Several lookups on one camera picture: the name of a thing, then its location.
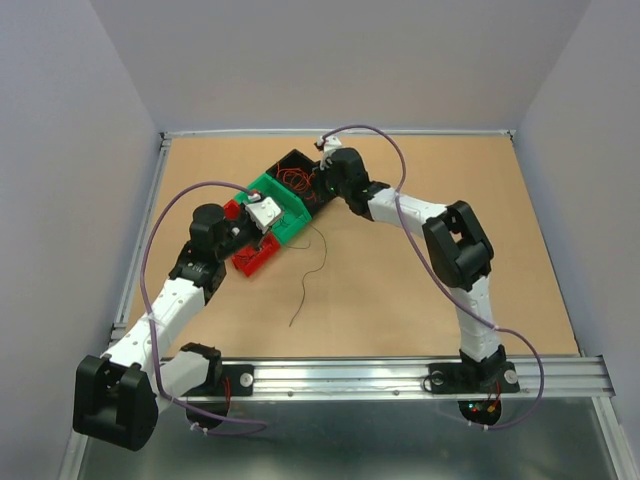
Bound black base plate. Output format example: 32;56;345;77
185;363;255;397
428;362;520;395

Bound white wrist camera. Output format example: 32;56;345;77
315;135;343;170
245;196;284;234

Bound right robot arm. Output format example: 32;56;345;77
317;147;512;394

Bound red plastic bin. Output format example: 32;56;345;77
223;198;281;280

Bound green plastic bin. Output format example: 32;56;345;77
244;172;314;247

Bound grey cable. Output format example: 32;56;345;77
279;199;327;329

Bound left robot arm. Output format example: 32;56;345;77
72;197;282;451

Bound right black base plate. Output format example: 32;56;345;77
428;362;520;395

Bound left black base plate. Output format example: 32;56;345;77
185;363;255;397

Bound orange cable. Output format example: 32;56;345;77
276;159;321;201

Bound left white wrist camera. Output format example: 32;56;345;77
245;196;284;234

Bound black plastic bin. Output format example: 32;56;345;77
266;149;336;217

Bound aluminium mounting rail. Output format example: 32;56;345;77
221;356;614;403

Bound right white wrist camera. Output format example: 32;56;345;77
315;135;343;170

